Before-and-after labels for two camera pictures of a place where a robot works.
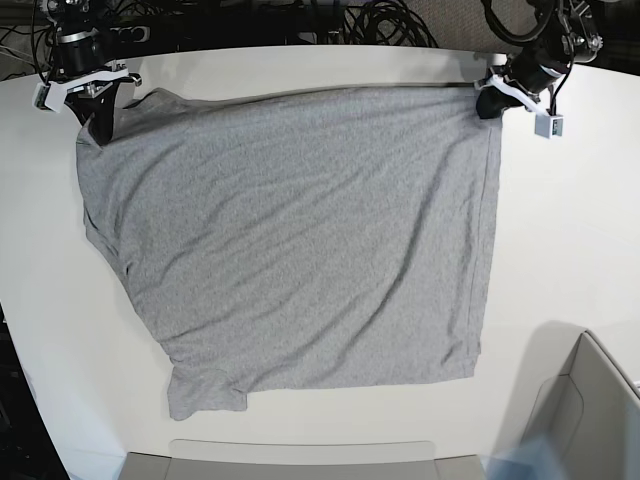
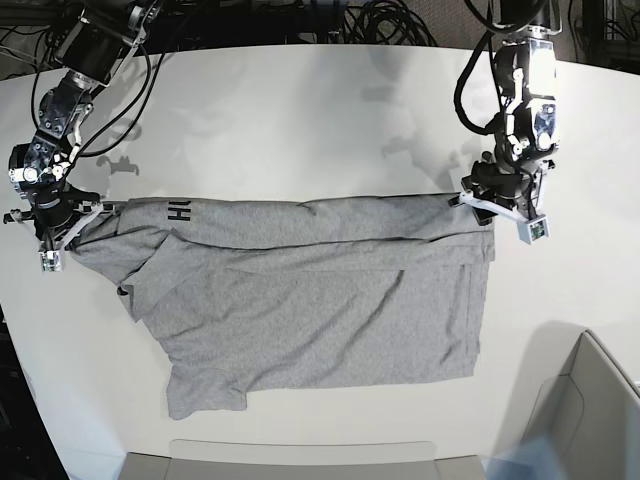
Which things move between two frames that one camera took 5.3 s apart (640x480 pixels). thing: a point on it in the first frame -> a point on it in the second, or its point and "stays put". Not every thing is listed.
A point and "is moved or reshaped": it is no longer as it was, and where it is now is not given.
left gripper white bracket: (100, 108) -> (95, 211)
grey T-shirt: (300, 239) is moved or reshaped
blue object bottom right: (531, 459) stays put
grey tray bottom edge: (302, 460) stays put
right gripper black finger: (490, 103) -> (483, 216)
